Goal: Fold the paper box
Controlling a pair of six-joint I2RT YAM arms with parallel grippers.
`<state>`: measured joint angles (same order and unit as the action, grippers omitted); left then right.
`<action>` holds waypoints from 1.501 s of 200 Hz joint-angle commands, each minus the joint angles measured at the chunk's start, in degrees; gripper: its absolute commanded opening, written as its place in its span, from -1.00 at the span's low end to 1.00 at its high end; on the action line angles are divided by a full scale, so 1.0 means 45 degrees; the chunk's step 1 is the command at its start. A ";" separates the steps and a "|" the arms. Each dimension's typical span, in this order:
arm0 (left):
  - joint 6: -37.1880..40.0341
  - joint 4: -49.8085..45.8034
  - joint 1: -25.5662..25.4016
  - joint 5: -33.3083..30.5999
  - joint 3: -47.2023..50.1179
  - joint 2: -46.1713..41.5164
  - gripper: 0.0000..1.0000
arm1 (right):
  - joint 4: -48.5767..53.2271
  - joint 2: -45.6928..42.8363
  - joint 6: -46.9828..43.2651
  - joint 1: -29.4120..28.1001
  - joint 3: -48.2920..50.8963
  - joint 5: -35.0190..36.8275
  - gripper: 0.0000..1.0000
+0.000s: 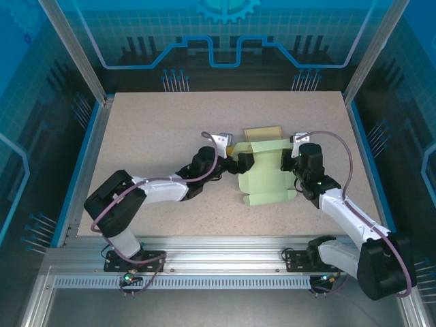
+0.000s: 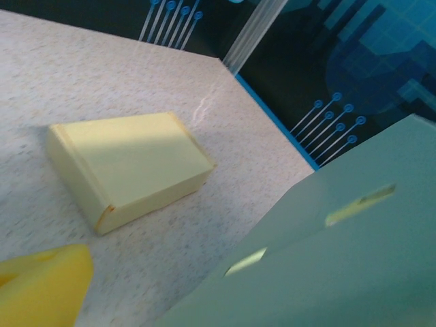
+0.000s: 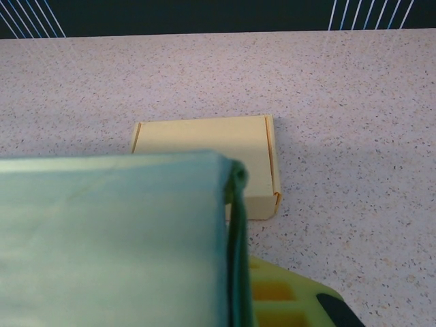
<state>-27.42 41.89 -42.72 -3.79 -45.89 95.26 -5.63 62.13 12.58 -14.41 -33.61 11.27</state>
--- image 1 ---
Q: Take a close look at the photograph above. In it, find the green paper box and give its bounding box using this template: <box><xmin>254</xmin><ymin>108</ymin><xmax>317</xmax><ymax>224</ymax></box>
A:
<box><xmin>233</xmin><ymin>139</ymin><xmax>301</xmax><ymax>207</ymax></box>

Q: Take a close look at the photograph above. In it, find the yellow paper box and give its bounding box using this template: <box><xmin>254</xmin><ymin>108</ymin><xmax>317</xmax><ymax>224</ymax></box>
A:
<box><xmin>242</xmin><ymin>126</ymin><xmax>284</xmax><ymax>143</ymax></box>

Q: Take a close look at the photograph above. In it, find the grey metal lower shelf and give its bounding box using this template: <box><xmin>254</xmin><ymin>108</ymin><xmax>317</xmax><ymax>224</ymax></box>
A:
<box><xmin>44</xmin><ymin>289</ymin><xmax>409</xmax><ymax>327</ymax></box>

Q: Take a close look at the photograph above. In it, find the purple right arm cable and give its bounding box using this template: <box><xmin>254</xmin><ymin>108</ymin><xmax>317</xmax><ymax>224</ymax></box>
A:
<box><xmin>296</xmin><ymin>131</ymin><xmax>418</xmax><ymax>299</ymax></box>

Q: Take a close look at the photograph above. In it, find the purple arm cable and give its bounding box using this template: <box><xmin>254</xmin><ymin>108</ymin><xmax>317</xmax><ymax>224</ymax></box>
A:
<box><xmin>91</xmin><ymin>131</ymin><xmax>219</xmax><ymax>298</ymax></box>
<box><xmin>296</xmin><ymin>131</ymin><xmax>418</xmax><ymax>299</ymax></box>

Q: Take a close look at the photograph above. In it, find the blue right side rail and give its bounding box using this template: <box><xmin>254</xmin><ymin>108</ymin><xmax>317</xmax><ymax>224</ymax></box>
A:
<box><xmin>345</xmin><ymin>98</ymin><xmax>401</xmax><ymax>248</ymax></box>

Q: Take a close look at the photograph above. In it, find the aluminium frame rail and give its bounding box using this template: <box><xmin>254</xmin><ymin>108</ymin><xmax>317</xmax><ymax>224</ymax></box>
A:
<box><xmin>44</xmin><ymin>236</ymin><xmax>406</xmax><ymax>275</ymax></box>

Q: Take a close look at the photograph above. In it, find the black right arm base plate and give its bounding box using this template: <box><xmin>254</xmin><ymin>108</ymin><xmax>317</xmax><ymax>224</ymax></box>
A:
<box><xmin>282</xmin><ymin>249</ymin><xmax>347</xmax><ymax>273</ymax></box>

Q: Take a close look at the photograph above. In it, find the blue aluminium left side rail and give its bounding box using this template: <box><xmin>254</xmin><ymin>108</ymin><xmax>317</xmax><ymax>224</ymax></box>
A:
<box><xmin>50</xmin><ymin>97</ymin><xmax>115</xmax><ymax>248</ymax></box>

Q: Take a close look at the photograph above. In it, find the slotted aluminium cable duct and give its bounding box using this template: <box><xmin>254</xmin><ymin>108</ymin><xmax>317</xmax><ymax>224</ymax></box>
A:
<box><xmin>52</xmin><ymin>276</ymin><xmax>313</xmax><ymax>290</ymax></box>

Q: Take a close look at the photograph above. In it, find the right cable connector with light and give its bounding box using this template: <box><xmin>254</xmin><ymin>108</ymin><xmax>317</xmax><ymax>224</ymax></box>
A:
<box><xmin>311</xmin><ymin>272</ymin><xmax>343</xmax><ymax>285</ymax></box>

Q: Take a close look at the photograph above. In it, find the cable connector with light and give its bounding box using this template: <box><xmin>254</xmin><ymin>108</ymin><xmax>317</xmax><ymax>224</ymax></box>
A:
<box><xmin>311</xmin><ymin>272</ymin><xmax>343</xmax><ymax>285</ymax></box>
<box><xmin>119</xmin><ymin>268</ymin><xmax>144</xmax><ymax>285</ymax></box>

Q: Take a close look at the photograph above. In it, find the aluminium right frame post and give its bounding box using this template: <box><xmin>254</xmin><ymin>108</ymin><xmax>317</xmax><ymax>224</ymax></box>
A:
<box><xmin>342</xmin><ymin>0</ymin><xmax>411</xmax><ymax>103</ymax></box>

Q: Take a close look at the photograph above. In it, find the aluminium frame post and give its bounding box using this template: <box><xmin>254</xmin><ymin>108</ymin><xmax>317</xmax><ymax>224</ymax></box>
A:
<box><xmin>342</xmin><ymin>0</ymin><xmax>411</xmax><ymax>103</ymax></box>
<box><xmin>37</xmin><ymin>0</ymin><xmax>115</xmax><ymax>105</ymax></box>

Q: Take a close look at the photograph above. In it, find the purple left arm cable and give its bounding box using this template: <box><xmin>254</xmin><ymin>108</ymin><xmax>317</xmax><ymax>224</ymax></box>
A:
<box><xmin>91</xmin><ymin>131</ymin><xmax>219</xmax><ymax>298</ymax></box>

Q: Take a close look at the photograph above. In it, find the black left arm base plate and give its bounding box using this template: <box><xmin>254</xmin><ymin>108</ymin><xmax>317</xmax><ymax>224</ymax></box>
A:
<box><xmin>104</xmin><ymin>249</ymin><xmax>168</xmax><ymax>273</ymax></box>

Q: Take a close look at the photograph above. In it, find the left cable connector with light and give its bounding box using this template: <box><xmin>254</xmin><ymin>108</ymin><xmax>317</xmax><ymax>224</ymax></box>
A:
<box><xmin>119</xmin><ymin>268</ymin><xmax>144</xmax><ymax>285</ymax></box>

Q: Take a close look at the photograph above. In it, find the aluminium left frame post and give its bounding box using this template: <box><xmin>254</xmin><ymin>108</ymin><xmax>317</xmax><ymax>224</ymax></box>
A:
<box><xmin>37</xmin><ymin>0</ymin><xmax>115</xmax><ymax>105</ymax></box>

